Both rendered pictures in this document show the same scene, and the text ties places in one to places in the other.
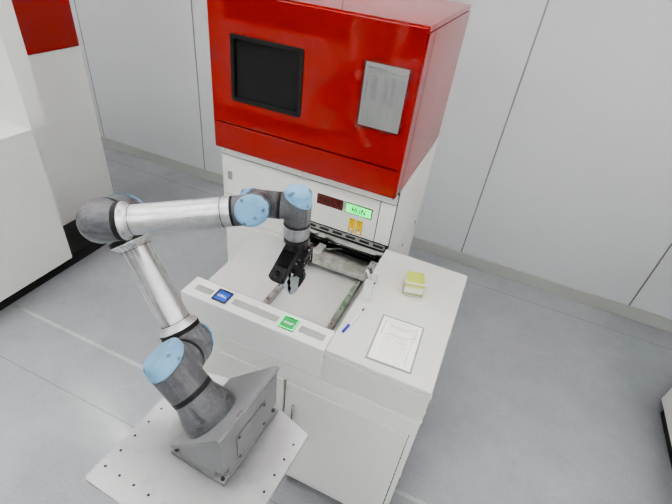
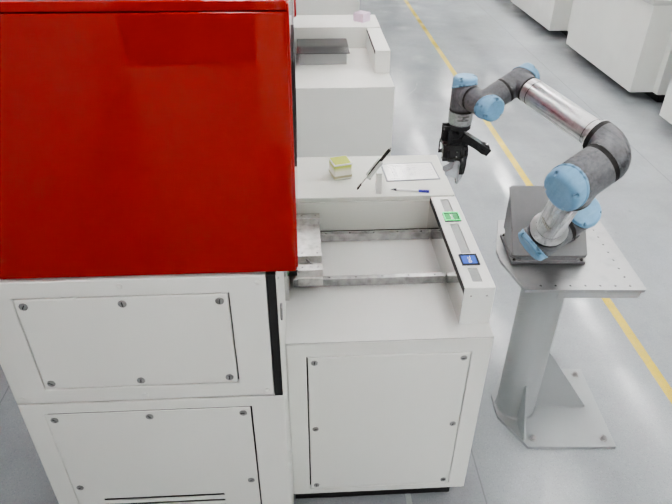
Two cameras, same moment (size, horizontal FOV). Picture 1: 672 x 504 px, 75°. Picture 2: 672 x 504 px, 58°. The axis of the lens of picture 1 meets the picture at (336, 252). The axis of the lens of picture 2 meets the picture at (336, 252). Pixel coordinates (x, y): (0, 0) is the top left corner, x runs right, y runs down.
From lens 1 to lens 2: 2.66 m
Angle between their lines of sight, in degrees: 85
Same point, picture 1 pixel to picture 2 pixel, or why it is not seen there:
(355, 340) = (429, 186)
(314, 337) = (448, 204)
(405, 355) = (417, 166)
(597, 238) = not seen: hidden behind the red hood
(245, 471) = not seen: hidden behind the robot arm
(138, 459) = (607, 275)
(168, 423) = (573, 276)
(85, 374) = not seen: outside the picture
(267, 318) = (459, 230)
